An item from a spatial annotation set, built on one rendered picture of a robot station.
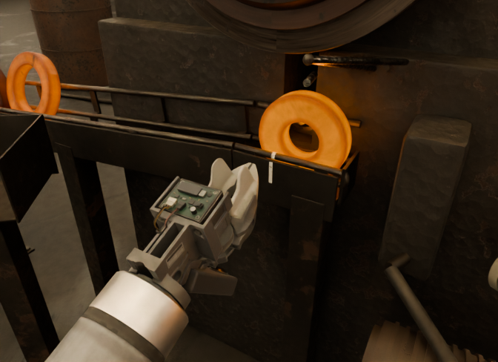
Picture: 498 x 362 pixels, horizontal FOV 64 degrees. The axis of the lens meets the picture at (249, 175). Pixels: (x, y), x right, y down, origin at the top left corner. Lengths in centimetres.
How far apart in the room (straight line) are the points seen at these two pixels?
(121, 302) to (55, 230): 145
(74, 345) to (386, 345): 42
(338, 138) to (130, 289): 39
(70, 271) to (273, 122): 111
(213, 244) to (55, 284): 118
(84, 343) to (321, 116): 44
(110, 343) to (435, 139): 44
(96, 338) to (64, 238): 139
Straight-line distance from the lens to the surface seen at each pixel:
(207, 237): 42
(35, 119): 89
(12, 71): 124
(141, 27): 89
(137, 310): 39
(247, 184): 50
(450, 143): 58
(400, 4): 55
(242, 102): 76
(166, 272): 41
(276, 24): 58
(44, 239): 180
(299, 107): 64
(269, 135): 68
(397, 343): 65
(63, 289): 155
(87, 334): 40
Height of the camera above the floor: 102
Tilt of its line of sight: 30 degrees down
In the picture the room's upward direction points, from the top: straight up
